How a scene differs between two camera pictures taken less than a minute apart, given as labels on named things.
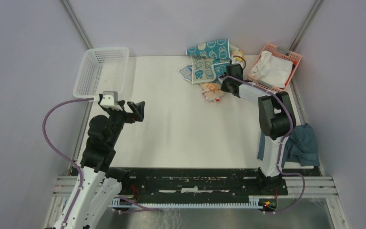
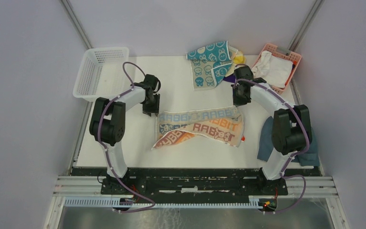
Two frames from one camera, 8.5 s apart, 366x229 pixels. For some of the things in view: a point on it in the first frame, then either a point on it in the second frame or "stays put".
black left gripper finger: x=137 y=109 -> x=148 y=109
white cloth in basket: x=272 y=70 stays put
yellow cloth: x=238 y=53 stays put
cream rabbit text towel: x=211 y=91 -> x=225 y=124
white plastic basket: x=104 y=69 stays put
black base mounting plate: x=212 y=182 stays put
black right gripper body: x=225 y=73 -> x=238 y=98
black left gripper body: x=118 y=118 -> x=155 y=101
